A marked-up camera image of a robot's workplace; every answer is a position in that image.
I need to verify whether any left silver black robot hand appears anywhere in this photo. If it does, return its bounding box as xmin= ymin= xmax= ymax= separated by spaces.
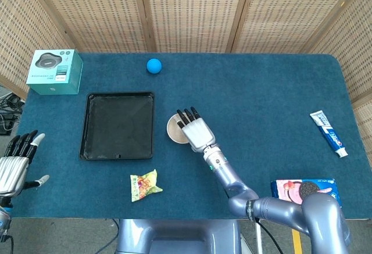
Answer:
xmin=0 ymin=130 xmax=50 ymax=198

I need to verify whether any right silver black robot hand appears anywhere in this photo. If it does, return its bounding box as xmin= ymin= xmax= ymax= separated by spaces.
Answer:
xmin=176 ymin=106 xmax=219 ymax=152

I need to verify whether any beige bowl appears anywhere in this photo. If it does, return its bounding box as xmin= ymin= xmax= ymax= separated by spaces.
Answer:
xmin=166 ymin=113 xmax=190 ymax=145

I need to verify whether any black square tray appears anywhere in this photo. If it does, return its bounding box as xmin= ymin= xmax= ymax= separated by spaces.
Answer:
xmin=79 ymin=91 xmax=155 ymax=160

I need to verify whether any blue felt table mat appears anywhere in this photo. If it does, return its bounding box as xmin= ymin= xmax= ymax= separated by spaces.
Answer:
xmin=10 ymin=52 xmax=372 ymax=220

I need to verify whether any green yellow snack packet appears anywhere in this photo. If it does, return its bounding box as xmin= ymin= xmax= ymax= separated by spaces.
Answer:
xmin=130 ymin=169 xmax=163 ymax=203

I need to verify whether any blue ball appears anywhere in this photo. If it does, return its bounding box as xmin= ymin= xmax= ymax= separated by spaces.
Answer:
xmin=146 ymin=58 xmax=163 ymax=74

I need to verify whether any blue pink cookie box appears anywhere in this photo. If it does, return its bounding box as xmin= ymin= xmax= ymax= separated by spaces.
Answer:
xmin=270 ymin=178 xmax=342 ymax=208

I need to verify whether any grey-blue robot torso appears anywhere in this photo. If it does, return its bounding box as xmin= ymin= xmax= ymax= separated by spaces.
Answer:
xmin=115 ymin=219 xmax=242 ymax=254

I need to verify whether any teal speaker product box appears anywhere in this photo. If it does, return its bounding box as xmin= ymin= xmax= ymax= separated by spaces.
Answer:
xmin=26 ymin=49 xmax=84 ymax=95

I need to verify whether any white table leg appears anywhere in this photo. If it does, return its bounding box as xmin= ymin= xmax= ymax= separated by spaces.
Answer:
xmin=255 ymin=220 xmax=263 ymax=254

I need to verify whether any bamboo folding screen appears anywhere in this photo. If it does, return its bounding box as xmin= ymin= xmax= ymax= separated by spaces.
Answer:
xmin=0 ymin=0 xmax=372 ymax=150

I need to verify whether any white blue toothpaste tube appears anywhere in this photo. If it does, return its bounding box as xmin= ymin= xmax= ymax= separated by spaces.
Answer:
xmin=309 ymin=110 xmax=349 ymax=158

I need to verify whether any black cable bundle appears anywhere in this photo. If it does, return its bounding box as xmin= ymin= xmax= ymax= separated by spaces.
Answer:
xmin=0 ymin=92 xmax=26 ymax=135

